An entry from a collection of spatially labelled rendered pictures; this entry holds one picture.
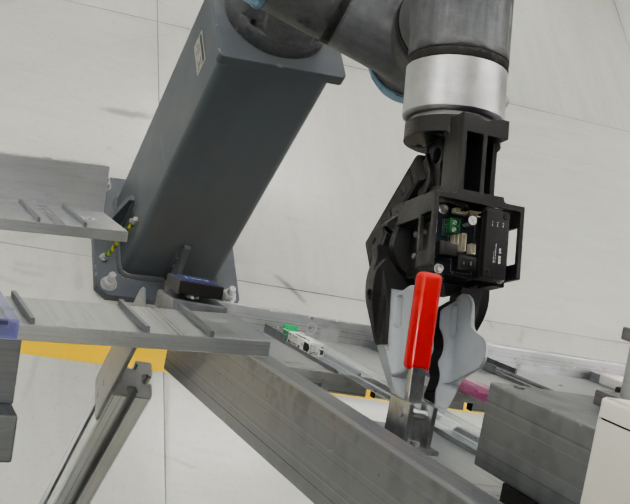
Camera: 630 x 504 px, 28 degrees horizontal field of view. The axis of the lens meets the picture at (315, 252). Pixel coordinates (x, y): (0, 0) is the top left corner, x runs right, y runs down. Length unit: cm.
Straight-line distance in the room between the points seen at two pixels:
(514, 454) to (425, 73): 34
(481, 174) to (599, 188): 191
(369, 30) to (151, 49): 149
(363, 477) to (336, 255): 157
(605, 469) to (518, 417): 11
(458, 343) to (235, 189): 105
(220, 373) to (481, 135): 30
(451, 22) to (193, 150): 97
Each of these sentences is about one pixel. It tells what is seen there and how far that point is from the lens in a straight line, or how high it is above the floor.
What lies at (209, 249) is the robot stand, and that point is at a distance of 204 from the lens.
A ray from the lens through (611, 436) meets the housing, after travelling 56.
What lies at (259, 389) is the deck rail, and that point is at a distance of 93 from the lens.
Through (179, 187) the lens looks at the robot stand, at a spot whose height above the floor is 26.
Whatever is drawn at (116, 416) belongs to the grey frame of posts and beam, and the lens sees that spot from 127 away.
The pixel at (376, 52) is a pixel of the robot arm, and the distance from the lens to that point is 102.
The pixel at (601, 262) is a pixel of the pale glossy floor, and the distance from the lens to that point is 263.
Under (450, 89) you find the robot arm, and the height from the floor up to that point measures 111.
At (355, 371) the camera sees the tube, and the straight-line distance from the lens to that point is 100.
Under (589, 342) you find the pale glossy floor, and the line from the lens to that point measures 248.
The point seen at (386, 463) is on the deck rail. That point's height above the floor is 109.
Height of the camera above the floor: 166
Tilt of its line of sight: 47 degrees down
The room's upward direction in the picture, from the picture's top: 33 degrees clockwise
